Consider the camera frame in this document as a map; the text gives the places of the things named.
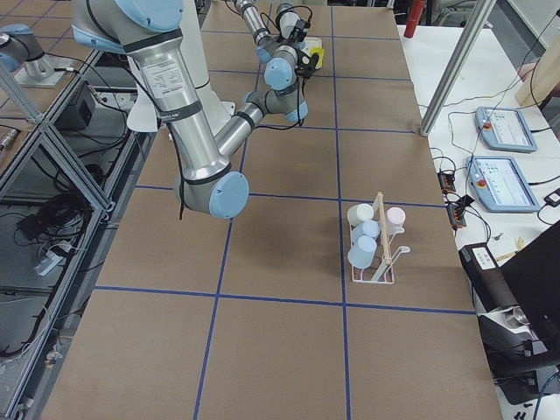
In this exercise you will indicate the red cylinder bottle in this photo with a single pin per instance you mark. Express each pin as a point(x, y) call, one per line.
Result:
point(415, 13)

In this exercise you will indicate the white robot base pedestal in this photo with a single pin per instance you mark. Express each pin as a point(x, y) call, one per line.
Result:
point(172, 75)

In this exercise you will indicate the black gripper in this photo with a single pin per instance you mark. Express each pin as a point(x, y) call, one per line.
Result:
point(300, 30)
point(304, 61)

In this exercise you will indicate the lower teach pendant tablet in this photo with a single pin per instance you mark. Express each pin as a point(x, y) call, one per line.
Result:
point(500, 186)

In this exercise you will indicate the aluminium frame post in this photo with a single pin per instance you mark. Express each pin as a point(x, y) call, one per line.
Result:
point(458, 58)

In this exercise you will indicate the yellow plastic cup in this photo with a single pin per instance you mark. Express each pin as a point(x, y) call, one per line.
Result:
point(316, 55)

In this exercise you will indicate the white wire cup rack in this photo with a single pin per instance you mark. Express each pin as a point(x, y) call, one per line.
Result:
point(381, 270)

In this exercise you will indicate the white plastic cup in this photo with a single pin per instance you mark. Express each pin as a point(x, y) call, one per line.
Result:
point(359, 213)

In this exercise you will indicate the grey plastic cup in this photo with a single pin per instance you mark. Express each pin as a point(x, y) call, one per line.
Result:
point(286, 22)

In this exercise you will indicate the upper teach pendant tablet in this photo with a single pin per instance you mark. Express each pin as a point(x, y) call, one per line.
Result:
point(505, 129)

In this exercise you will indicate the pink plastic cup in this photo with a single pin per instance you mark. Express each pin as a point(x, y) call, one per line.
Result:
point(395, 218)

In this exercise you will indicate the teach pendant tablet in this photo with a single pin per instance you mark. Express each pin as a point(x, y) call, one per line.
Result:
point(500, 186)
point(505, 129)

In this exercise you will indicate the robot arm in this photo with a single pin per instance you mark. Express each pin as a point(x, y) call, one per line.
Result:
point(267, 44)
point(163, 39)

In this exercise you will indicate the cream plastic tray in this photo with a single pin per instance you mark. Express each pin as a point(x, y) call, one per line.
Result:
point(311, 46)

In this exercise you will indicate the light blue plastic cup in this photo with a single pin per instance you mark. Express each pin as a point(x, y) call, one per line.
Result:
point(370, 228)

